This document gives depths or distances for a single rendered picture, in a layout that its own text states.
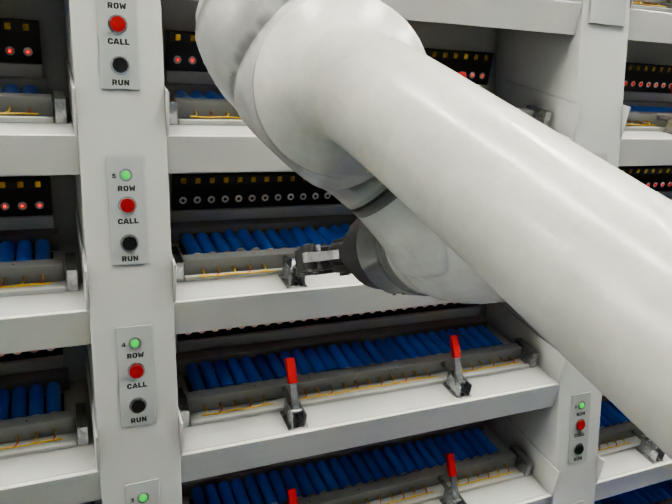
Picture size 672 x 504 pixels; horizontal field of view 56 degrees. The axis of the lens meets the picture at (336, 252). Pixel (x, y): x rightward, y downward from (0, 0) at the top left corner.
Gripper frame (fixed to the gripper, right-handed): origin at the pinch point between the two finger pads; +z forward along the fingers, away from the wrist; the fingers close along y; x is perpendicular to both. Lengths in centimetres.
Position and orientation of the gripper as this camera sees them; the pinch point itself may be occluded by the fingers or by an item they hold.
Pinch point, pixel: (316, 262)
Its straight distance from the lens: 76.2
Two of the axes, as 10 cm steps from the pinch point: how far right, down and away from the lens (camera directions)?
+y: 9.2, -0.7, 3.9
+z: -3.9, 0.8, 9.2
